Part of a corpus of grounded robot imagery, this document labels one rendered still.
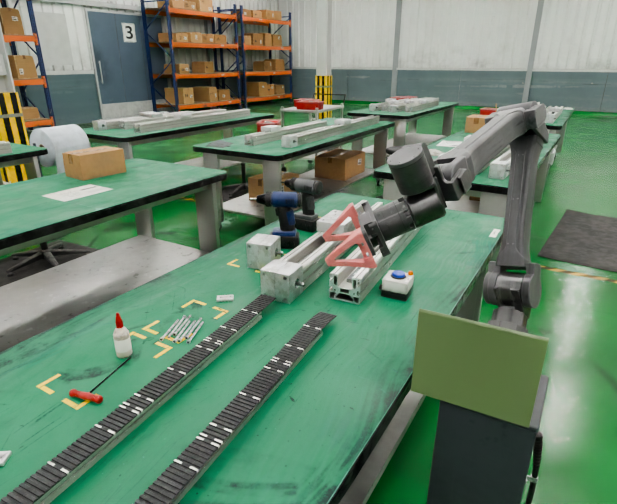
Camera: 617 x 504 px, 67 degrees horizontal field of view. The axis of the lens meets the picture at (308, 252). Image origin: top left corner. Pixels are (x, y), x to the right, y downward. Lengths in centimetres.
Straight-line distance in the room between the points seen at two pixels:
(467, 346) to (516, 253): 25
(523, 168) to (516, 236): 16
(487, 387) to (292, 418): 40
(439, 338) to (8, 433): 88
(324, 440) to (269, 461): 11
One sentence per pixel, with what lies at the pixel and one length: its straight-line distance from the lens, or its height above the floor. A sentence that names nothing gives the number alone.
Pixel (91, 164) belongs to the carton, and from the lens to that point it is 321.
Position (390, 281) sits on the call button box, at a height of 84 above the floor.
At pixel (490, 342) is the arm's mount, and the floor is 95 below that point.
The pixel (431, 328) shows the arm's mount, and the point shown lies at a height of 95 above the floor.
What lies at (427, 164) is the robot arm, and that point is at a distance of 76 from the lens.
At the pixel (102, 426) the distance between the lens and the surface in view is 103.
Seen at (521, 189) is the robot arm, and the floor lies 119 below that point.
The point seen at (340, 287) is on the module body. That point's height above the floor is 82.
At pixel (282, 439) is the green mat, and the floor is 78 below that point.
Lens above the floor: 146
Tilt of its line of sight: 22 degrees down
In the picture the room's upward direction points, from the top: straight up
